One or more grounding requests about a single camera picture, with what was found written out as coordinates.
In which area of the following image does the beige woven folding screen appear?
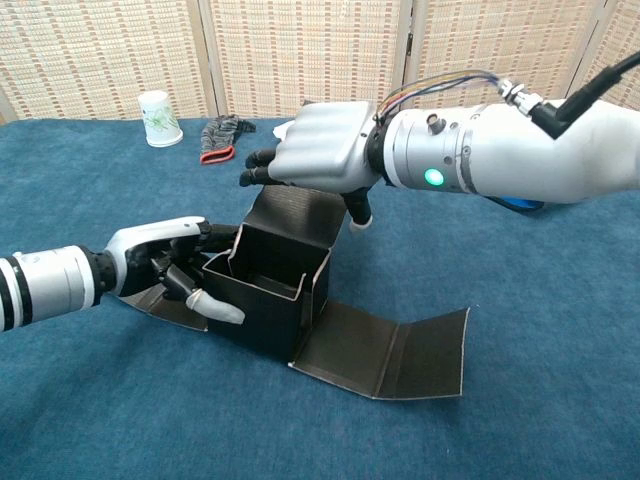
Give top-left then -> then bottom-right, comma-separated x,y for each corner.
0,0 -> 640,126

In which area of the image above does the white paper cup green print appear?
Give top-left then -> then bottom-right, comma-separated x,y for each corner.
137,90 -> 185,148

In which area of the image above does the grey blue cloth pouch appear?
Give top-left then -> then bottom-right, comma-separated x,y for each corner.
487,196 -> 546,214

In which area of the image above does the blue carpet floor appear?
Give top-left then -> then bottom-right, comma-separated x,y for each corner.
0,117 -> 640,480

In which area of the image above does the coloured wire bundle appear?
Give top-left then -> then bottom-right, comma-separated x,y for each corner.
374,69 -> 506,121

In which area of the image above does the white plastic package pink print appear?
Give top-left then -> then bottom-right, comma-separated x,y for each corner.
272,119 -> 300,142

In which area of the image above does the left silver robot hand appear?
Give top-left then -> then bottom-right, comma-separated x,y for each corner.
102,215 -> 246,325

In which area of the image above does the grey knit glove orange cuff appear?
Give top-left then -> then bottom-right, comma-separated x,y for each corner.
199,114 -> 258,167

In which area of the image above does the black foldable cardboard box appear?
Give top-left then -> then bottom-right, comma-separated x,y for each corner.
119,184 -> 471,401

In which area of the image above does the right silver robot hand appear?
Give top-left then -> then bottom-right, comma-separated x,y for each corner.
238,101 -> 396,235

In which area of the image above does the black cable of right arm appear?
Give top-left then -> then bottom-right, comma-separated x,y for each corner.
529,49 -> 640,141

